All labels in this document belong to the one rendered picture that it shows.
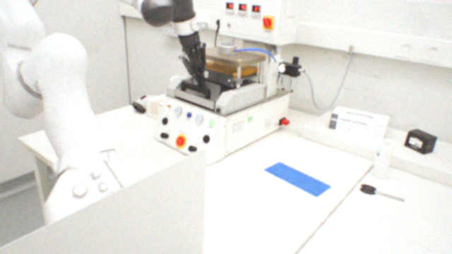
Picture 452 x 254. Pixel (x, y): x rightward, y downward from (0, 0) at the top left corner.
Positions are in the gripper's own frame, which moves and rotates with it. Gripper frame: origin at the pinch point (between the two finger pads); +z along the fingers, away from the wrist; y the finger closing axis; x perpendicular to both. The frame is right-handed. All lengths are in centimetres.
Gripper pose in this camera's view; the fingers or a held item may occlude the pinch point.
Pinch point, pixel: (200, 80)
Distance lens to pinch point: 137.1
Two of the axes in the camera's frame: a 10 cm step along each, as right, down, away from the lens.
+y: -6.4, 5.6, -5.2
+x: 7.4, 2.9, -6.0
